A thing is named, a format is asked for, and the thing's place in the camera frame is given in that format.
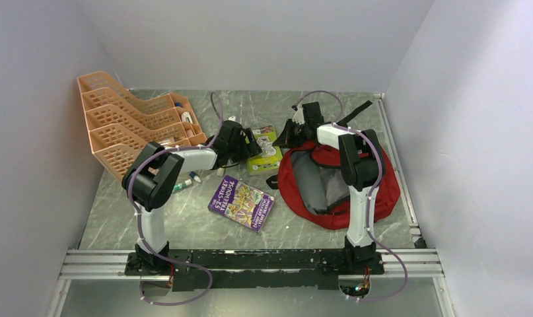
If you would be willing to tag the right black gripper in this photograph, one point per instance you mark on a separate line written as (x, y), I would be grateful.
(286, 139)

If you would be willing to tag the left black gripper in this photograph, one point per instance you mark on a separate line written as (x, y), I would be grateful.
(251, 150)

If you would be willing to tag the green activity book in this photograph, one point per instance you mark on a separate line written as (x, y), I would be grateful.
(271, 156)

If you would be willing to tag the red backpack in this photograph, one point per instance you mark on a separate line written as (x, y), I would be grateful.
(310, 182)

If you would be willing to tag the purple treehouse book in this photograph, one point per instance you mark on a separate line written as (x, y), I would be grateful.
(241, 203)

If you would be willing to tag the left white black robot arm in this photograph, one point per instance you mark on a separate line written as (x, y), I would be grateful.
(149, 182)

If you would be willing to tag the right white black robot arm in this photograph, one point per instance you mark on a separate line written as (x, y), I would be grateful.
(359, 236)

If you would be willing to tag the blue capped white marker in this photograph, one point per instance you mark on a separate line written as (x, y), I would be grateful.
(195, 177)

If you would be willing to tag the green white glue stick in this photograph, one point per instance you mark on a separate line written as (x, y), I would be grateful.
(182, 185)

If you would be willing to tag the orange plastic file organizer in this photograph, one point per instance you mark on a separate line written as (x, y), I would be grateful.
(119, 124)

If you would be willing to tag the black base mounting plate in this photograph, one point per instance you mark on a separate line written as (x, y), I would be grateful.
(246, 269)

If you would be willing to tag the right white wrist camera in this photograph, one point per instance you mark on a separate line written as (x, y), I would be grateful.
(298, 117)

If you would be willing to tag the aluminium frame rail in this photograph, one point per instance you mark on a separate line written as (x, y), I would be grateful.
(100, 265)

